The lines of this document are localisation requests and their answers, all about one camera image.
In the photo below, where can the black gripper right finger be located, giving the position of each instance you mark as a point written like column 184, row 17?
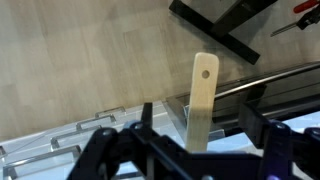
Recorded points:
column 286, row 153

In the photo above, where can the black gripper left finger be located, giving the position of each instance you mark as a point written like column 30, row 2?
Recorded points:
column 133, row 153

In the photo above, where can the wooden spatula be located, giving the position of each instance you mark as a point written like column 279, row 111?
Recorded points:
column 201, row 100

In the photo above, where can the orange black bar clamp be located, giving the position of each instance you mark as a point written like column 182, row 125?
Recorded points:
column 310, row 18

